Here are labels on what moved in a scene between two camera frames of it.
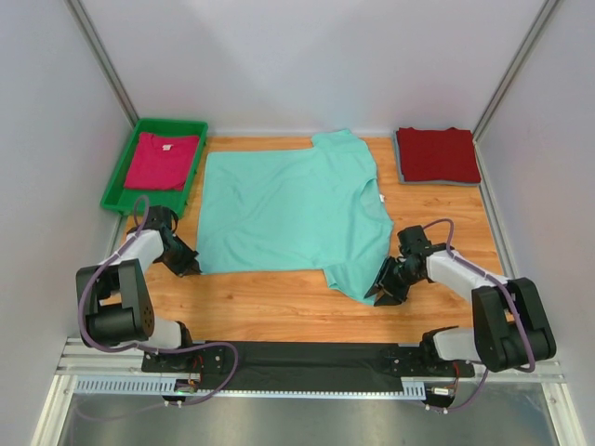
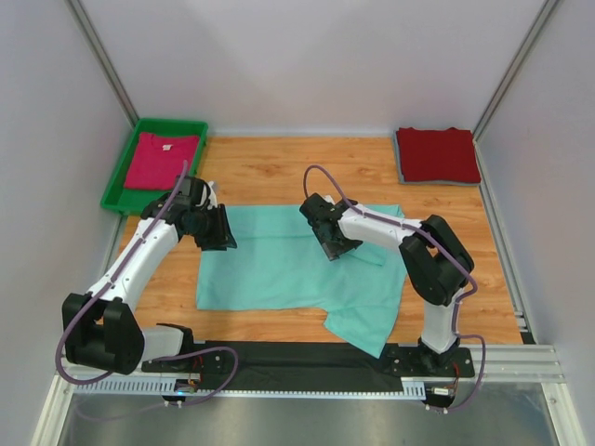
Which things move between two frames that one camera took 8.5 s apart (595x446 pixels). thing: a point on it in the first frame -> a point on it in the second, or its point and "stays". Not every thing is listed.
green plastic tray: x=121 y=200 stays
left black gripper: x=189 y=256 -> x=222 y=236
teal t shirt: x=308 y=211 -> x=282 y=263
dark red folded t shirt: x=438 y=155 stays
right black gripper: x=384 y=282 -> x=334 y=252
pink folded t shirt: x=162 y=162 stays
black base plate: x=305 y=366 stays
